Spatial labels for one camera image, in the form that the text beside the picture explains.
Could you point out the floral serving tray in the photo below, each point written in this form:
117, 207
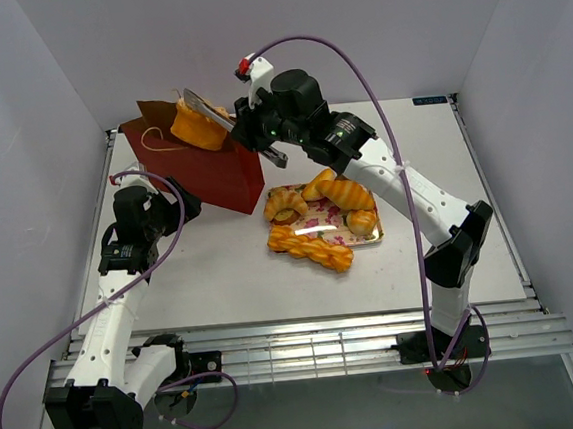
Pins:
324, 220

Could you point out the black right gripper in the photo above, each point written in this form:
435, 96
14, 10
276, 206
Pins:
245, 132

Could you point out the red paper bag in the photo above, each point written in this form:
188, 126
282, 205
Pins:
230, 178

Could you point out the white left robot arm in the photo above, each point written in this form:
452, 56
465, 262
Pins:
109, 385

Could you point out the toast slice bread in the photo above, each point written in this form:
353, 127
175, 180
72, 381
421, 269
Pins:
286, 217

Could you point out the metal serving tongs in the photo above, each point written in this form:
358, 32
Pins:
199, 105

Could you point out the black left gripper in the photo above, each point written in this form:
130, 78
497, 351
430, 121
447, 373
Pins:
191, 202

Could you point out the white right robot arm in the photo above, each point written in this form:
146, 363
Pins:
448, 232

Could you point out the large orange muffin bread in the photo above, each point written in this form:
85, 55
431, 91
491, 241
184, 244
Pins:
197, 129

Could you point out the round scored bun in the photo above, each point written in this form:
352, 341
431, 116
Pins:
361, 222

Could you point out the croissant bread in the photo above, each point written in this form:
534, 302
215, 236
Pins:
282, 200

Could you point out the small oval bread roll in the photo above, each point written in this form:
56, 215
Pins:
310, 192

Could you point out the aluminium frame rail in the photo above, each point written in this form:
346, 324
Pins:
364, 345

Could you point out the striped long loaf bread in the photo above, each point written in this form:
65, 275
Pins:
346, 194

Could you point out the blue label sticker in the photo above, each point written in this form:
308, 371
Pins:
429, 100

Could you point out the braided twisted bread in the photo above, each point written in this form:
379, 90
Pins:
336, 257

